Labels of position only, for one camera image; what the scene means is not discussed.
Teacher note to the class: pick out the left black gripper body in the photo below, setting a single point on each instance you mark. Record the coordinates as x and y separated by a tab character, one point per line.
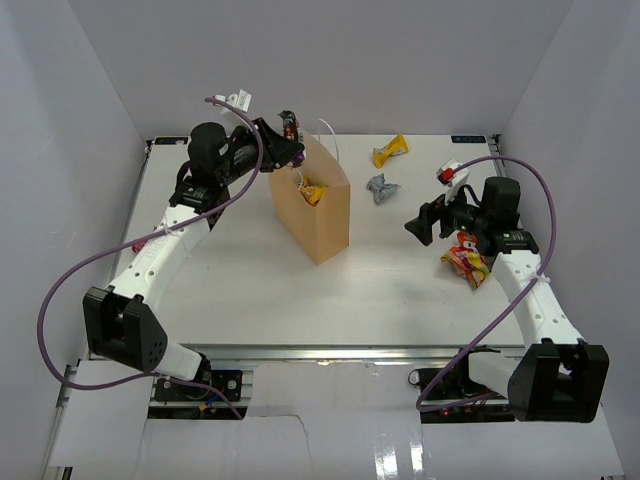
243	155

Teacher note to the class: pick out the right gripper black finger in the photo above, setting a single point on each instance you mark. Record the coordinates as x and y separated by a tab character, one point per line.
421	229
432	212

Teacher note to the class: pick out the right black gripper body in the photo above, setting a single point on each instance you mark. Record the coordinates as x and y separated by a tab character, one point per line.
462	216

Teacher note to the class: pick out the purple M&M's packet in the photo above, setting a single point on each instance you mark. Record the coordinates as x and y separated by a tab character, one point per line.
292	131

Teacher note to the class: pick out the orange fruit candy bag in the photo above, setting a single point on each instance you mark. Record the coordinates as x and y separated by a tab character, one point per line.
466	260

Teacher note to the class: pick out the yellow snack bar wrapper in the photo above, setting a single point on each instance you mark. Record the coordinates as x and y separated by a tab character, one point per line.
311	192

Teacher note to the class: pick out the silver wrapper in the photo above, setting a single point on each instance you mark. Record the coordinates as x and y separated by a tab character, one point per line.
381	189

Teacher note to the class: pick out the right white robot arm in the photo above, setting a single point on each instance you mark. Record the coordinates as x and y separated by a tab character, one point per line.
560	377

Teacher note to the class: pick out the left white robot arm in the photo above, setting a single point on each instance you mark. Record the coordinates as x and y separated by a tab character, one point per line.
121	319

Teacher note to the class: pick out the brown paper bag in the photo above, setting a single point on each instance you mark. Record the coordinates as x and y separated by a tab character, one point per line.
322	231

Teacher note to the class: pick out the small yellow candy wrapper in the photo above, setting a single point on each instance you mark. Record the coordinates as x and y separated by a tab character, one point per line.
396	147

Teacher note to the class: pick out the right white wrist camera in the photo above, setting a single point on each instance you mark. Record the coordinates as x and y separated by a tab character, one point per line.
453	176

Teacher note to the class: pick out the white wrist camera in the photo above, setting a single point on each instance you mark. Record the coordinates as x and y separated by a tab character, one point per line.
453	176
240	100

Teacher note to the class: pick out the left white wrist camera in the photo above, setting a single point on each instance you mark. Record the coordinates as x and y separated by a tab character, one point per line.
240	100

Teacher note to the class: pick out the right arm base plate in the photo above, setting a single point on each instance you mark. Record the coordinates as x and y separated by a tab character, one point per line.
466	402

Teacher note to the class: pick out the aluminium front rail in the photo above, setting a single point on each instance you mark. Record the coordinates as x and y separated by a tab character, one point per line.
315	353

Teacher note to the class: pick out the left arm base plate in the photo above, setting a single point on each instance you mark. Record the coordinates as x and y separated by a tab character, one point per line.
223	400

